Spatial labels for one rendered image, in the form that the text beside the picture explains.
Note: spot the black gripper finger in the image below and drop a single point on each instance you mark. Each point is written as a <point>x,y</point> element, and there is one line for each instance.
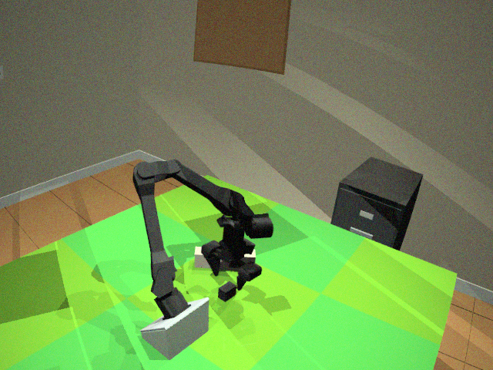
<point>240,282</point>
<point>214,262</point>

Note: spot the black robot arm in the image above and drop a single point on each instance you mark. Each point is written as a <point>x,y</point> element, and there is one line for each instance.
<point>240,219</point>

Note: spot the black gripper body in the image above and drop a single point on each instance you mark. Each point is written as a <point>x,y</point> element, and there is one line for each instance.
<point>231,253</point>

